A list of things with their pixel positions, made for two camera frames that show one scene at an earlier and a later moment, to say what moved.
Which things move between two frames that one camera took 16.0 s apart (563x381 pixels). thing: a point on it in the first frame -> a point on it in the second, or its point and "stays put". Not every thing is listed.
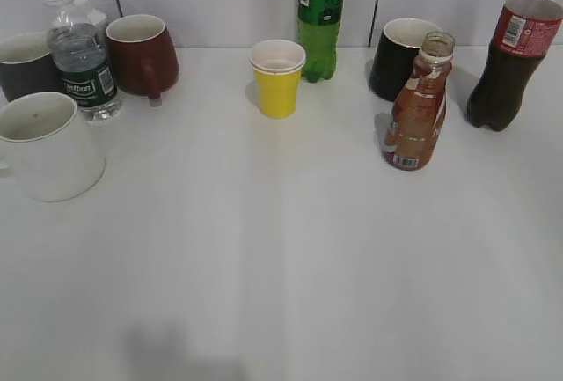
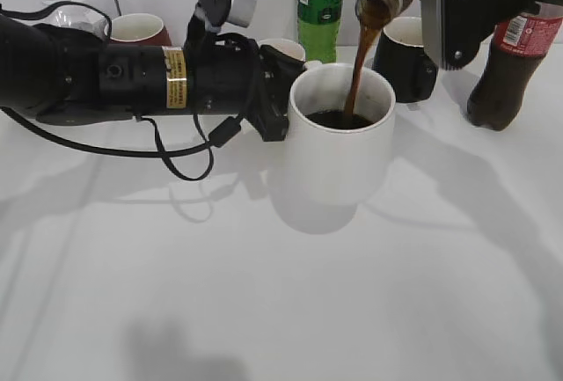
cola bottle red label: (525, 35) stays put
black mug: (396, 54) stays put
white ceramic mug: (49, 161) -> (336, 159)
